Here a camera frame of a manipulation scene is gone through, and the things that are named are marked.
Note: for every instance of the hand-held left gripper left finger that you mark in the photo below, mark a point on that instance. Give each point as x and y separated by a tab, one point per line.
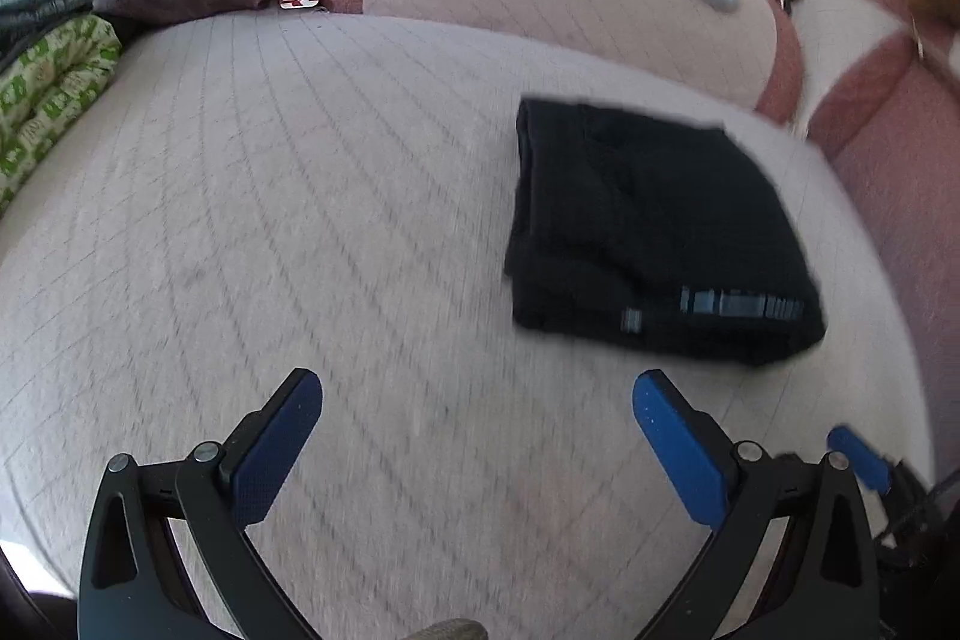
274	445

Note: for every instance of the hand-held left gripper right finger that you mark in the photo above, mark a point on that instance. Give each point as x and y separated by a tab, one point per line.
679	449

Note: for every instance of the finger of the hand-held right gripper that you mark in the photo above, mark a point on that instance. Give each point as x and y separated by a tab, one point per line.
862	456

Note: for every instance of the black pants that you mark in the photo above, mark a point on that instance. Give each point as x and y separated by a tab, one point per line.
645	235

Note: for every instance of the pink quilted cushion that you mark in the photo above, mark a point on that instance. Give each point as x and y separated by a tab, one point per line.
840	40
900	160

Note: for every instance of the green printed quilt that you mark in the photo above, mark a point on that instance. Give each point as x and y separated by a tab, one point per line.
52	93

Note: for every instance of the dark grey plaid clothing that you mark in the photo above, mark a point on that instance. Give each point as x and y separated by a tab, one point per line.
37	18

